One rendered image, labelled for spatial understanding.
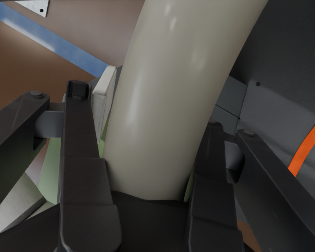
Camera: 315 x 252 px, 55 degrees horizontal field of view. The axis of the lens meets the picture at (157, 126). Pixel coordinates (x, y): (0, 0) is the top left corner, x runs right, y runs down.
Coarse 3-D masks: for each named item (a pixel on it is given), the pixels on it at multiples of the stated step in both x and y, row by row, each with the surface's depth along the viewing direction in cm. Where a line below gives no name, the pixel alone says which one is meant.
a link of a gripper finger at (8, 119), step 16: (32, 96) 14; (48, 96) 14; (0, 112) 12; (16, 112) 12; (32, 112) 12; (0, 128) 11; (16, 128) 11; (32, 128) 13; (0, 144) 10; (16, 144) 11; (32, 144) 13; (0, 160) 10; (16, 160) 11; (32, 160) 13; (0, 176) 10; (16, 176) 12; (0, 192) 10
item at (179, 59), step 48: (192, 0) 7; (240, 0) 7; (144, 48) 8; (192, 48) 7; (240, 48) 8; (144, 96) 8; (192, 96) 8; (144, 144) 8; (192, 144) 9; (144, 192) 9
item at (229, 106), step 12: (120, 72) 88; (96, 84) 76; (228, 84) 121; (240, 84) 128; (228, 96) 109; (240, 96) 115; (216, 108) 96; (228, 108) 100; (240, 108) 105; (216, 120) 89; (228, 120) 92; (228, 132) 85
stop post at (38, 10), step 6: (0, 0) 129; (6, 0) 132; (12, 0) 135; (18, 0) 138; (24, 0) 141; (30, 0) 145; (36, 0) 149; (42, 0) 148; (48, 0) 147; (24, 6) 153; (30, 6) 152; (36, 6) 151; (42, 6) 149; (36, 12) 152; (42, 12) 151
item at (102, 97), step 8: (104, 72) 20; (112, 72) 20; (104, 80) 18; (112, 80) 19; (96, 88) 16; (104, 88) 16; (112, 88) 20; (96, 96) 15; (104, 96) 16; (112, 96) 22; (96, 104) 16; (104, 104) 16; (96, 112) 16; (104, 112) 16; (96, 120) 16; (104, 120) 18; (96, 128) 16; (96, 136) 16
